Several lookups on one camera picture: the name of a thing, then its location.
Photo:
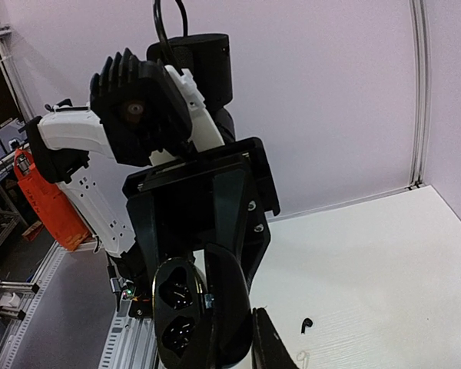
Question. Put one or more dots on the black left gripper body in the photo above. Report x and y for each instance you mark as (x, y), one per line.
(252, 150)

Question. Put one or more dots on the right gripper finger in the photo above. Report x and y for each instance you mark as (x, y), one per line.
(268, 350)

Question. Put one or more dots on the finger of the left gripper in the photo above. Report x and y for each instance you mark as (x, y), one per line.
(240, 197)
(142, 210)

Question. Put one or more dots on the black earbud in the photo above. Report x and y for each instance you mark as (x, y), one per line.
(307, 323)

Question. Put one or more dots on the black charging case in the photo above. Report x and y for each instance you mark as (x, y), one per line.
(202, 319)

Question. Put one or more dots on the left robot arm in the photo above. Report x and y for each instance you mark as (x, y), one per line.
(71, 150)

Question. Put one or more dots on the white earbud far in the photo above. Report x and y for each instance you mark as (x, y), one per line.
(303, 356)

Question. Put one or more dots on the orange plastic crate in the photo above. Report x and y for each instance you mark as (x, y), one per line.
(50, 204)

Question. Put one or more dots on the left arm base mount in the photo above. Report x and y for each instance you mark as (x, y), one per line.
(129, 294)

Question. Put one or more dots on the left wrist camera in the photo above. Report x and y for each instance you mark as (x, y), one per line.
(150, 113)

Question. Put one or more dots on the aluminium front rail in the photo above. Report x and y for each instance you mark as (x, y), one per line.
(73, 320)

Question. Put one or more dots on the right aluminium corner post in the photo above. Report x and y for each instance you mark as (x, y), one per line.
(421, 43)

